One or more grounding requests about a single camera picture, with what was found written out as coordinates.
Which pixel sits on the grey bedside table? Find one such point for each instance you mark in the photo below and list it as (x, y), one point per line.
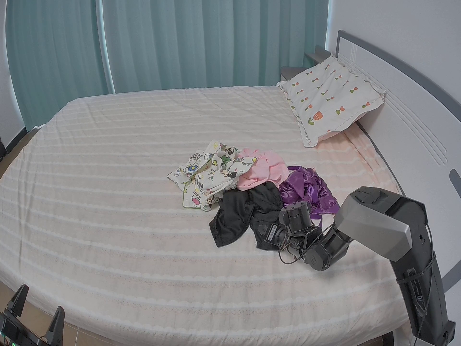
(288, 73)

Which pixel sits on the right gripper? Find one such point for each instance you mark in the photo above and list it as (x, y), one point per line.
(273, 238)

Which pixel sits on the black T-shirt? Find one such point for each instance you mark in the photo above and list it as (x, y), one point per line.
(234, 214)

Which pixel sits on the purple garment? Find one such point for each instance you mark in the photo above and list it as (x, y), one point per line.
(306, 189)

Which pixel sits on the blue-green curtain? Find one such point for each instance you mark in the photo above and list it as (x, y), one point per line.
(216, 31)
(54, 49)

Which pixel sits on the white printed pillow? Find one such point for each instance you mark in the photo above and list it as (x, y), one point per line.
(324, 96)

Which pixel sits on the white printed garment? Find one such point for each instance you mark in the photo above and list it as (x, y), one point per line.
(212, 171)

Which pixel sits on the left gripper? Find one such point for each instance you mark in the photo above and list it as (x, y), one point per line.
(20, 333)

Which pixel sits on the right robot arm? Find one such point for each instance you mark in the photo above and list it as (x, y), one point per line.
(378, 225)

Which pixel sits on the pink garment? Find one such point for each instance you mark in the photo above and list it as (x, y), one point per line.
(259, 171)

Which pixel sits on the bed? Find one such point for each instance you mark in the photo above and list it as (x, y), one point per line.
(126, 193)

